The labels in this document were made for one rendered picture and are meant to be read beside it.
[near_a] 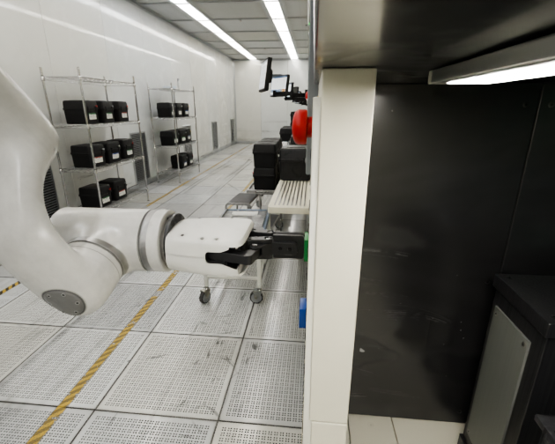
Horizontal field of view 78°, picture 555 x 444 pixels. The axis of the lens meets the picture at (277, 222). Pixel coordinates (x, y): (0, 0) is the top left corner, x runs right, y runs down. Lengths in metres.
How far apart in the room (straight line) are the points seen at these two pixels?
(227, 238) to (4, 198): 0.23
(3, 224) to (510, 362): 0.58
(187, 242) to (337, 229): 0.20
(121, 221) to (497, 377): 0.51
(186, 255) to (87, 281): 0.11
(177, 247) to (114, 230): 0.09
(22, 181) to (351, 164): 0.33
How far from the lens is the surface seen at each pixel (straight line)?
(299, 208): 2.06
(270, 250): 0.44
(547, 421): 0.41
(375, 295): 0.55
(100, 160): 4.79
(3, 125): 0.46
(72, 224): 0.51
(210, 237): 0.43
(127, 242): 0.47
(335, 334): 0.34
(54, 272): 0.43
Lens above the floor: 1.37
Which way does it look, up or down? 19 degrees down
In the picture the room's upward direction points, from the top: straight up
